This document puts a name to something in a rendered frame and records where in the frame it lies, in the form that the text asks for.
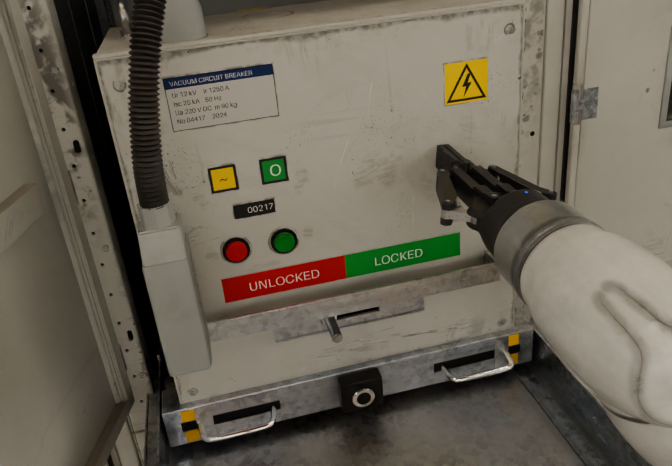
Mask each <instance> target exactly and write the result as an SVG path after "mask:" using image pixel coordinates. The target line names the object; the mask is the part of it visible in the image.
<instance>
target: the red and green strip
mask: <svg viewBox="0 0 672 466"><path fill-rule="evenodd" d="M458 255H460V232H459V233H454V234H449V235H444V236H439V237H434V238H429V239H424V240H419V241H414V242H409V243H404V244H399V245H394V246H389V247H383V248H378V249H373V250H368V251H363V252H358V253H353V254H348V255H343V256H338V257H333V258H328V259H323V260H318V261H313V262H308V263H303V264H298V265H293V266H288V267H283V268H278V269H273V270H268V271H263V272H258V273H253V274H248V275H243V276H238V277H233V278H227V279H222V280H221V282H222V287H223V292H224V297H225V303H229V302H234V301H239V300H244V299H248V298H253V297H258V296H263V295H268V294H273V293H278V292H283V291H287V290H292V289H297V288H302V287H307V286H312V285H317V284H322V283H326V282H331V281H336V280H341V279H346V278H351V277H356V276H360V275H365V274H370V273H375V272H380V271H385V270H390V269H395V268H399V267H404V266H409V265H414V264H419V263H424V262H429V261H434V260H438V259H443V258H448V257H453V256H458Z"/></svg>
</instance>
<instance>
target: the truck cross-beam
mask: <svg viewBox="0 0 672 466"><path fill-rule="evenodd" d="M515 334H519V344H517V345H512V346H509V348H508V351H509V352H510V354H511V355H512V354H516V353H518V363H516V364H520V363H524V362H528V361H531V360H532V346H533V328H532V327H531V325H530V324H529V323H528V322H527V321H526V320H525V319H524V318H523V317H522V315H521V314H520V313H519V312H518V311H515V317H514V328H510V329H506V330H501V331H497V332H493V333H488V334H484V335H480V336H475V337H471V338H467V339H462V340H458V341H453V342H449V343H445V344H440V345H436V346H432V347H427V348H423V349H419V350H414V351H410V352H406V353H401V354H397V355H392V356H388V357H384V358H379V359H375V360H371V361H366V362H362V363H358V364H353V365H349V366H345V367H340V368H336V369H331V370H327V371H323V372H318V373H314V374H310V375H305V376H301V377H297V378H292V379H288V380H284V381H279V382H275V383H270V384H266V385H262V386H257V387H253V388H249V389H244V390H240V391H236V392H231V393H227V394H222V395H218V396H214V397H209V398H205V399H201V400H196V401H192V402H188V403H183V404H180V401H179V397H178V394H177V390H176V388H172V389H168V390H163V391H162V418H163V422H164V425H165V429H166V433H167V436H168V440H169V444H170V447H174V446H178V445H183V444H187V443H191V442H195V441H191V442H187V438H186V434H185V432H187V431H192V430H196V429H198V427H197V421H196V420H192V421H188V422H184V423H183V422H182V418H181V414H180V412H183V411H187V410H191V409H195V408H199V407H204V406H208V405H210V407H211V412H212V416H213V420H214V425H215V429H216V434H217V435H219V434H224V433H228V432H232V431H237V430H241V429H245V428H249V427H253V426H257V425H260V424H264V423H267V422H269V421H270V418H271V408H270V405H271V404H275V405H276V410H277V416H276V422H278V421H282V420H287V419H291V418H295V417H299V416H303V415H307V414H312V413H316V412H320V411H324V410H328V409H332V408H337V407H341V405H340V398H339V389H338V380H337V379H338V377H340V376H345V375H349V374H353V373H358V372H362V371H366V370H370V369H375V368H378V370H379V372H380V374H381V376H382V383H383V396H386V395H391V394H395V393H399V392H403V391H407V390H411V389H416V388H420V387H424V386H428V385H432V384H436V383H441V382H445V381H449V380H450V379H448V378H447V377H446V376H445V375H444V373H443V372H442V371H441V370H440V368H439V365H440V364H443V365H444V366H445V367H446V369H447V370H448V371H449V372H450V373H451V374H452V375H454V376H456V377H460V376H465V375H469V374H474V373H478V372H483V371H487V370H491V369H494V354H495V339H497V338H502V337H506V336H511V335H515ZM516 364H515V365H516Z"/></svg>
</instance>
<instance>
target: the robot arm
mask: <svg viewBox="0 0 672 466"><path fill-rule="evenodd" d="M436 168H437V169H438V170H437V180H436V193H437V196H438V199H439V202H440V206H441V217H440V224H441V225H443V226H450V225H452V223H453V221H454V222H458V221H464V222H466V224H467V226H468V227H469V228H471V229H472V230H475V231H477V232H479V234H480V236H481V238H482V240H483V243H484V245H485V246H486V248H487V249H488V250H489V252H490V253H491V254H492V255H493V256H494V260H495V265H496V267H497V270H498V272H499V273H500V275H501V276H502V277H503V278H504V279H505V280H506V281H507V283H508V284H509V285H510V286H511V287H512V288H513V289H514V290H515V291H516V293H517V295H518V296H519V297H520V299H521V300H522V301H523V302H524V303H525V304H526V305H527V306H528V307H529V309H530V312H531V316H532V318H533V321H534V323H535V324H536V326H537V327H538V329H539V330H540V331H541V333H542V334H543V336H544V337H545V338H546V340H547V341H548V343H549V344H550V346H551V348H552V350H553V351H554V353H555V354H556V355H557V357H558V358H559V359H560V361H561V362H562V363H563V364H564V365H565V367H566V368H567V369H568V370H569V371H570V373H571V374H572V375H573V376H574V377H575V378H576V379H577V380H578V381H579V382H580V383H581V384H582V385H583V386H584V387H585V388H586V389H587V390H588V391H590V392H591V393H592V394H594V395H595V396H596V397H597V399H598V400H599V401H600V402H601V403H602V405H603V406H604V409H605V411H606V413H607V415H608V417H609V419H610V420H611V422H612V423H613V424H614V426H615V427H616V428H617V430H618V431H619V432H620V434H621V435H622V436H623V437H624V439H625V440H626V441H627V442H628V443H629V444H630V445H631V446H632V447H633V448H634V449H635V451H636V452H637V453H639V454H640V455H641V456H642V457H643V458H644V459H645V460H646V461H647V462H648V463H650V464H651V465H652V466H672V267H671V266H670V265H668V264H667V263H666V262H664V261H663V260H661V259H660V258H658V257H657V256H655V255H654V254H653V253H651V252H650V251H648V250H647V249H645V248H643V247H642V246H640V245H638V244H637V243H635V242H633V241H631V240H629V239H628V238H626V237H624V236H621V235H618V234H615V233H610V232H606V231H605V230H604V229H603V228H602V227H601V226H599V225H598V224H596V223H595V222H593V221H591V220H589V219H588V218H586V217H585V216H584V215H582V214H581V213H580V212H578V211H577V210H576V209H574V208H573V207H572V206H570V205H568V204H567V203H564V202H561V201H557V200H556V198H557V192H555V191H553V190H549V189H545V188H542V187H539V186H537V185H535V184H533V183H531V182H529V181H527V180H525V179H523V178H521V177H519V176H517V175H515V174H513V173H510V172H508V171H506V170H504V169H502V168H500V167H498V166H496V165H490V166H488V169H485V168H483V167H482V166H481V165H478V164H474V163H472V162H471V161H470V160H468V159H465V158H464V157H463V156H462V155H461V154H460V153H458V152H457V151H456V150H455V149H454V148H453V147H451V146H450V145H449V144H444V145H437V152H436ZM498 176H499V178H500V179H499V180H498ZM457 196H458V197H459V198H460V199H461V200H462V201H463V202H464V203H465V204H466V205H467V206H468V207H469V208H468V209H467V210H466V209H464V208H463V206H462V205H460V202H461V200H460V199H457Z"/></svg>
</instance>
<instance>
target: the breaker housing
mask: <svg viewBox="0 0 672 466"><path fill-rule="evenodd" d="M525 1H526V0H323V1H315V2H308V3H300V4H292V5H284V6H276V7H268V8H261V9H253V10H245V11H237V12H229V13H221V14H214V15H206V16H203V18H204V24H205V29H206V36H205V37H203V38H201V39H198V40H191V41H184V42H176V43H169V44H161V45H162V46H161V47H159V49H161V50H162V51H161V52H159V53H164V52H172V51H179V50H186V49H194V48H201V47H209V46H216V45H223V44H231V43H238V42H245V41H253V40H260V39H267V38H275V37H282V36H289V35H297V34H304V33H312V32H319V31H326V30H334V29H341V28H348V27H356V26H363V25H370V24H378V23H385V22H392V21H400V20H407V19H414V18H422V17H429V16H437V15H444V14H451V13H459V12H466V11H473V10H481V9H488V8H495V7H503V6H510V5H517V4H524V5H523V35H522V64H521V93H520V123H519V152H518V176H519V175H520V147H521V119H522V90H523V62H524V33H525V5H526V2H525ZM121 30H123V29H122V26H119V27H112V28H109V30H108V32H107V34H106V36H105V38H104V40H103V42H102V44H101V46H100V48H99V50H98V51H97V53H94V54H93V55H92V58H93V62H94V66H95V70H96V74H97V78H98V82H99V86H100V90H101V94H102V98H103V102H104V106H105V109H106V113H107V117H108V121H109V125H110V129H111V133H112V137H113V141H114V145H115V149H116V153H117V157H118V161H119V165H120V169H121V173H122V177H123V180H124V184H125V188H126V192H127V196H128V200H129V204H130V208H131V212H132V216H133V220H134V224H135V228H136V232H137V234H138V225H137V221H136V217H135V213H134V209H133V205H132V201H131V197H130V193H129V190H128V186H127V182H126V178H125V174H124V170H123V166H122V162H121V158H120V154H119V150H118V146H117V142H116V138H115V134H114V130H113V126H112V122H111V118H110V114H109V110H108V106H107V102H106V98H105V94H104V90H103V86H102V82H101V78H100V74H99V70H98V66H97V62H99V61H106V60H113V59H120V58H128V57H130V56H132V55H130V54H129V53H128V52H129V51H131V50H132V49H130V48H129V46H130V45H131V44H132V43H131V42H129V40H130V39H132V37H131V36H130V37H121V34H120V31H121ZM373 310H378V307H374V308H370V309H365V310H360V311H356V312H351V313H346V314H342V315H337V318H341V317H345V316H350V315H354V314H359V313H364V312H368V311H373Z"/></svg>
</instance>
